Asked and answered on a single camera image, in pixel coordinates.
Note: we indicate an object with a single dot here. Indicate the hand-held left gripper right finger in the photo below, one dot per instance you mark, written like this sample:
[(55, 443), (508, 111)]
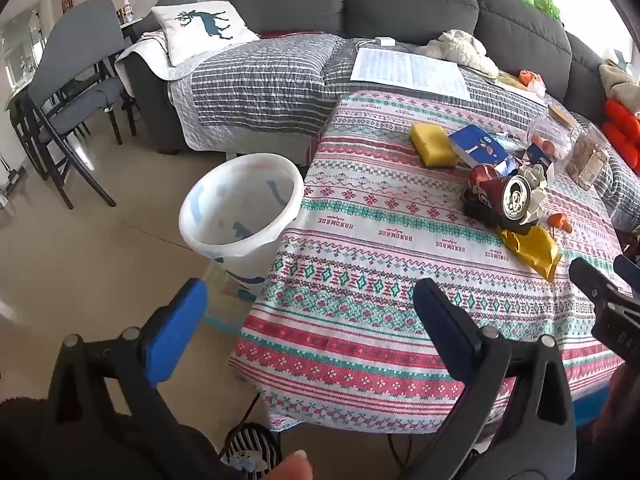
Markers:
[(442, 325)]

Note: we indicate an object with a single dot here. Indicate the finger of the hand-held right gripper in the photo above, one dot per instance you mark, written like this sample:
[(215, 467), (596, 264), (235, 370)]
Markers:
[(592, 280), (629, 267)]

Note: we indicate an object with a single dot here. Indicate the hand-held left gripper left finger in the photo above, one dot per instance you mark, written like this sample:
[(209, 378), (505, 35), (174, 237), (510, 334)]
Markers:
[(175, 332)]

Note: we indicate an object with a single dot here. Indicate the yellow foil wrapper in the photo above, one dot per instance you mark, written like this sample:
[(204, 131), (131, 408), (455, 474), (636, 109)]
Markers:
[(532, 252)]

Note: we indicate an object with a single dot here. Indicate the white plastic trash bin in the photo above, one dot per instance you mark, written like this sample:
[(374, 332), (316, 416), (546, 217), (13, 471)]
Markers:
[(260, 255)]

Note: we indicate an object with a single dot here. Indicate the red cartoon drink can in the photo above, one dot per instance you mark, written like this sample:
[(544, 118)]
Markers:
[(492, 185)]

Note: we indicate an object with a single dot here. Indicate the person's left hand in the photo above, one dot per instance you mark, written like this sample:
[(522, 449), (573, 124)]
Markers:
[(290, 467)]

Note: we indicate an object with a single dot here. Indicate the small orange scrap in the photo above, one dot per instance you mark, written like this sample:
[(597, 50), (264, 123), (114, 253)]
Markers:
[(560, 222)]

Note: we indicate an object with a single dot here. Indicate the patterned knit-print tablecloth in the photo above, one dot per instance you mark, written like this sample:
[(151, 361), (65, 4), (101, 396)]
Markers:
[(375, 260)]

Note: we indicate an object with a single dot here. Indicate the crumpled white paper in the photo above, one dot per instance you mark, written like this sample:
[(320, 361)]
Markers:
[(537, 190)]

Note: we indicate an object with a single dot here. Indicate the glass jar of nuts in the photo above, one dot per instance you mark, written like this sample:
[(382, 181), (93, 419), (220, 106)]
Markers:
[(592, 157)]

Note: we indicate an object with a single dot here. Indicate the small blue packet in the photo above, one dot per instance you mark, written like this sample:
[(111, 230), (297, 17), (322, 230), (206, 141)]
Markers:
[(539, 156)]

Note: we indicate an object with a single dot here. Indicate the orange cushion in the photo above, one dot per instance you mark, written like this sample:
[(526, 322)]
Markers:
[(622, 132)]

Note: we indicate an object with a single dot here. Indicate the striped slipper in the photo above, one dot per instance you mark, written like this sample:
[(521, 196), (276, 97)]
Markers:
[(250, 447)]

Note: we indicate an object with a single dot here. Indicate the small orange fruit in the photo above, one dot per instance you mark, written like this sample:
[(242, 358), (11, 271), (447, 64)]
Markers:
[(550, 148), (537, 139)]

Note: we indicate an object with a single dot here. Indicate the glass jar with wooden lid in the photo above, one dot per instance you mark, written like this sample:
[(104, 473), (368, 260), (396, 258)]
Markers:
[(562, 132)]

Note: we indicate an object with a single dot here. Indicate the yellow sponge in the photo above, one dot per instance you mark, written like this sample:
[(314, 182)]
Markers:
[(434, 145)]

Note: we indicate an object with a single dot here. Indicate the dark fleece garment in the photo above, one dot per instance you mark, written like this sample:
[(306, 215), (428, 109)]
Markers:
[(30, 440)]

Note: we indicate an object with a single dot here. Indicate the blue and white carton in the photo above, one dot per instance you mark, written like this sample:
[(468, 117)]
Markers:
[(472, 144)]

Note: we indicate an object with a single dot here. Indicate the beige cushion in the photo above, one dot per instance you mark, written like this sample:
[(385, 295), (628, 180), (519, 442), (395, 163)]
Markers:
[(620, 85)]

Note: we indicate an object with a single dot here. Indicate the yellow printed booklet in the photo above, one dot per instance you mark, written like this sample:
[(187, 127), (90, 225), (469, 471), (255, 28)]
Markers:
[(507, 82)]

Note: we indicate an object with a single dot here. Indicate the white printed paper sheet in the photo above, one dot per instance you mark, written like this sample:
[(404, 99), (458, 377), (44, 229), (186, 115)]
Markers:
[(400, 70)]

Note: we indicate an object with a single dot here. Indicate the grey striped quilt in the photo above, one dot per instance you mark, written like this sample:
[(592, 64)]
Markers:
[(260, 85)]

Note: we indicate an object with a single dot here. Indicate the cream plush toy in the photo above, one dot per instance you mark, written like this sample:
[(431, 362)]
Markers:
[(460, 47)]

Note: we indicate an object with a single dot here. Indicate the white quilted throw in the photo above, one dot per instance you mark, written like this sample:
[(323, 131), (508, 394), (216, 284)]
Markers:
[(145, 52)]

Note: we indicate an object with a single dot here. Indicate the white charger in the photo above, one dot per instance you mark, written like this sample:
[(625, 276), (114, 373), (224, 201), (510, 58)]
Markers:
[(385, 40)]

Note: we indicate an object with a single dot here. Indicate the white deer print pillow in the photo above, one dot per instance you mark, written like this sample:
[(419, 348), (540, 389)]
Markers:
[(172, 40)]

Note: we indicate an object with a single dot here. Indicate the grey folding chair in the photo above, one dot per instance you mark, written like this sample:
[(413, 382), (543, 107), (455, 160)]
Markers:
[(75, 45)]

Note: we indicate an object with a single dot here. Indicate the side table with bottles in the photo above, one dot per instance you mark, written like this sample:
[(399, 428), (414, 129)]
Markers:
[(127, 12)]

